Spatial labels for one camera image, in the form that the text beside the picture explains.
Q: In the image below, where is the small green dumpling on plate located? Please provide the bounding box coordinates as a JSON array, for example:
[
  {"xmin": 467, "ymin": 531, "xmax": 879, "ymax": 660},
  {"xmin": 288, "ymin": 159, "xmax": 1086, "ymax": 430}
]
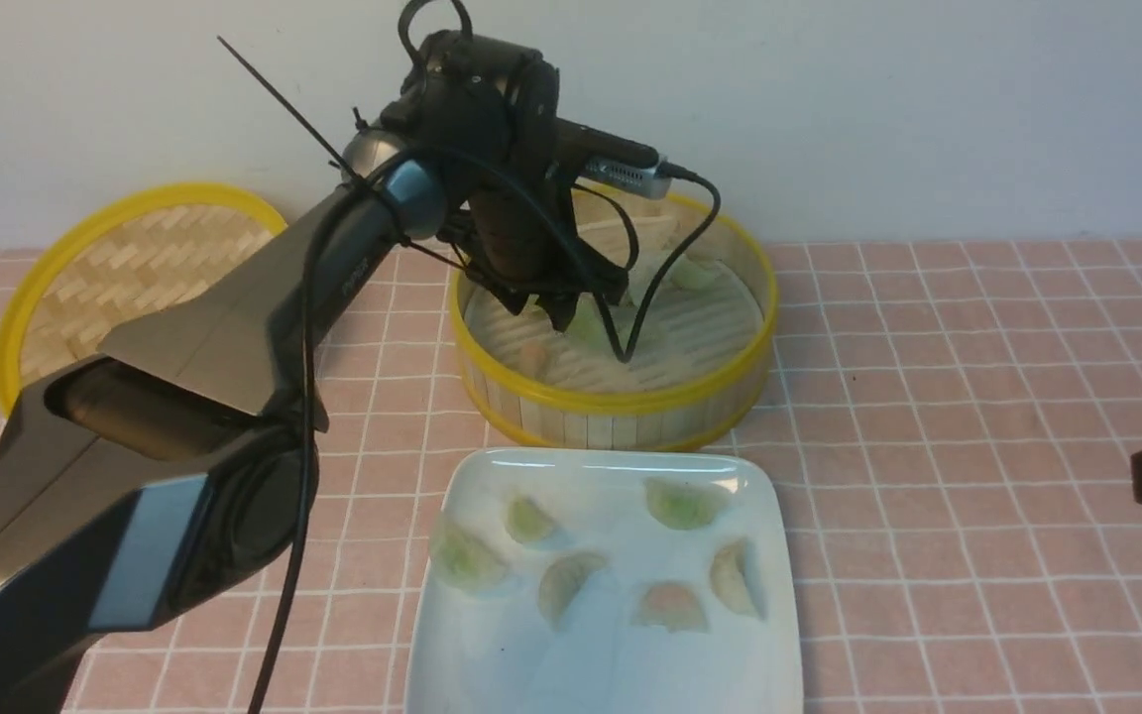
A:
[{"xmin": 504, "ymin": 494, "xmax": 558, "ymax": 545}]

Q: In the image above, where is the green dumpling plate top right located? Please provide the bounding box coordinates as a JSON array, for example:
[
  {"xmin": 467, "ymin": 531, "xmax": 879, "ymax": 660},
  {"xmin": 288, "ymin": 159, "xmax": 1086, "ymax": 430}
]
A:
[{"xmin": 644, "ymin": 478, "xmax": 730, "ymax": 532}]

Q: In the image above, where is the white square plate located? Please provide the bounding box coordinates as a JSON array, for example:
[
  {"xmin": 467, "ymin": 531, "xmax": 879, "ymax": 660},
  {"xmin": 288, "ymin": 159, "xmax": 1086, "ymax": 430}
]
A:
[{"xmin": 404, "ymin": 447, "xmax": 805, "ymax": 713}]

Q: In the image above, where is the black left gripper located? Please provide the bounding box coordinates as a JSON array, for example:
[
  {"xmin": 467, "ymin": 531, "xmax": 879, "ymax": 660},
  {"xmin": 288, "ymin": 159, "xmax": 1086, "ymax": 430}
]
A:
[{"xmin": 381, "ymin": 29, "xmax": 628, "ymax": 332}]

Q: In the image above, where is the green dumpling plate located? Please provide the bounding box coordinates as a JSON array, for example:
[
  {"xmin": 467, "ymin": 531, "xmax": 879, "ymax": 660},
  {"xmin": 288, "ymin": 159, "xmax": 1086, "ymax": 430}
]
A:
[
  {"xmin": 429, "ymin": 516, "xmax": 510, "ymax": 595},
  {"xmin": 644, "ymin": 478, "xmax": 730, "ymax": 532}
]

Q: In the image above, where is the yellow rimmed bamboo steamer lid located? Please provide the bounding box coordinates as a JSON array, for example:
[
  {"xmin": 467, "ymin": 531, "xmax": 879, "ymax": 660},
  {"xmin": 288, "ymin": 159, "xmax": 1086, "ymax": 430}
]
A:
[{"xmin": 0, "ymin": 182, "xmax": 286, "ymax": 414}]

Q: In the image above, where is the pink dumpling moved to plate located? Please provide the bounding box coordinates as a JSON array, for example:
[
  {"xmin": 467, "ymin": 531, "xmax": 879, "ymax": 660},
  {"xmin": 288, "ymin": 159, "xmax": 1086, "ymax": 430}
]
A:
[{"xmin": 517, "ymin": 338, "xmax": 550, "ymax": 380}]

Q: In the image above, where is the black camera cable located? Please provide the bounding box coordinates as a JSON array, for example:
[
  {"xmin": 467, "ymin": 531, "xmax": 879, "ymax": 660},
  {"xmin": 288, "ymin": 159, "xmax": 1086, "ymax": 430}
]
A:
[{"xmin": 249, "ymin": 0, "xmax": 723, "ymax": 714}]

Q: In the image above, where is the beige dumpling plate right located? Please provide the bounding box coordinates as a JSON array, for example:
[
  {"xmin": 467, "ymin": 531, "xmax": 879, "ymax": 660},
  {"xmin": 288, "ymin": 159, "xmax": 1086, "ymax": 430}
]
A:
[{"xmin": 710, "ymin": 538, "xmax": 762, "ymax": 620}]

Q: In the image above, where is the green dumpling plate far left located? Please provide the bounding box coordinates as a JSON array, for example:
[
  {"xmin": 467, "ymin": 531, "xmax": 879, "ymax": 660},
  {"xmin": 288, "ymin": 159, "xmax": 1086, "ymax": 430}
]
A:
[{"xmin": 429, "ymin": 516, "xmax": 510, "ymax": 595}]

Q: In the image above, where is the beige dumpling plate centre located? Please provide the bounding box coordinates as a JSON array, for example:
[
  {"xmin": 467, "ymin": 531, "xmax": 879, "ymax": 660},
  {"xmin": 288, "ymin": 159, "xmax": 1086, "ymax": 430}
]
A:
[{"xmin": 536, "ymin": 551, "xmax": 609, "ymax": 632}]

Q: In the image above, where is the yellow rimmed bamboo steamer basket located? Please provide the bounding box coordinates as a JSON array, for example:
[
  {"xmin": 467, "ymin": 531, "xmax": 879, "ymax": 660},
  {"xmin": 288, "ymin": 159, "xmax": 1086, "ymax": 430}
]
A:
[{"xmin": 448, "ymin": 215, "xmax": 779, "ymax": 451}]

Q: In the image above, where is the beige dumpling plate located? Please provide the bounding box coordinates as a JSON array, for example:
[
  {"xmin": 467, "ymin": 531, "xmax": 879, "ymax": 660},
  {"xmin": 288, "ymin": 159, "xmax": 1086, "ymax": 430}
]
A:
[
  {"xmin": 536, "ymin": 551, "xmax": 609, "ymax": 632},
  {"xmin": 710, "ymin": 538, "xmax": 762, "ymax": 620}
]

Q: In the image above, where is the pale green dumpling steamer right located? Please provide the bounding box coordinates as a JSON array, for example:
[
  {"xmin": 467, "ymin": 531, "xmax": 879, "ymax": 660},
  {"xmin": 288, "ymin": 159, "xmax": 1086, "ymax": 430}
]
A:
[{"xmin": 666, "ymin": 256, "xmax": 721, "ymax": 291}]

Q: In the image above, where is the green dumpling steamer centre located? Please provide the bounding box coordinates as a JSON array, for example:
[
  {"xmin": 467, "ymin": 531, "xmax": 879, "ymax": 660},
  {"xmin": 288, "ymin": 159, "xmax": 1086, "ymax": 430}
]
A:
[{"xmin": 565, "ymin": 294, "xmax": 616, "ymax": 356}]

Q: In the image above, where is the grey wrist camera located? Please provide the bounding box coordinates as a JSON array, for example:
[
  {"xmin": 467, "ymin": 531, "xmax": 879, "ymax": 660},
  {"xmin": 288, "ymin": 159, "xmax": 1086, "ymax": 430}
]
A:
[{"xmin": 556, "ymin": 118, "xmax": 671, "ymax": 200}]

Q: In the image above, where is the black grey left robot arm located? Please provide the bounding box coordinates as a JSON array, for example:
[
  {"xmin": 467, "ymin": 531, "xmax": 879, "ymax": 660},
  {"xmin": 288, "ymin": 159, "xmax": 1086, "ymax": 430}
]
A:
[{"xmin": 0, "ymin": 29, "xmax": 627, "ymax": 713}]

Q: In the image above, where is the pink dumpling on plate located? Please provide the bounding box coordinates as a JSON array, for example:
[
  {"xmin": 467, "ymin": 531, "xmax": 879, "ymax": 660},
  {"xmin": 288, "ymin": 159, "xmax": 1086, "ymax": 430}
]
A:
[{"xmin": 630, "ymin": 580, "xmax": 710, "ymax": 633}]

